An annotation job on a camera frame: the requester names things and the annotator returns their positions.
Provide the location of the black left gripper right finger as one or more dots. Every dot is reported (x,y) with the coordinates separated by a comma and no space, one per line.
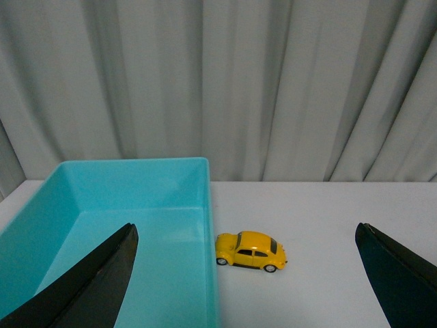
(403,282)

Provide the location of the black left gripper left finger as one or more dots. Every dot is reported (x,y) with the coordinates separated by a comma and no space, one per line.
(90,293)

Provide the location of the yellow beetle toy car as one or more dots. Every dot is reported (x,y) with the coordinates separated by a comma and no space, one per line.
(249,249)

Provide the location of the turquoise plastic storage bin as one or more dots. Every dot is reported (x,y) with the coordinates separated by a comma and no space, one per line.
(82,203)

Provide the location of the grey pleated curtain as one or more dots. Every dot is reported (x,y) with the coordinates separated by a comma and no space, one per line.
(325,91)

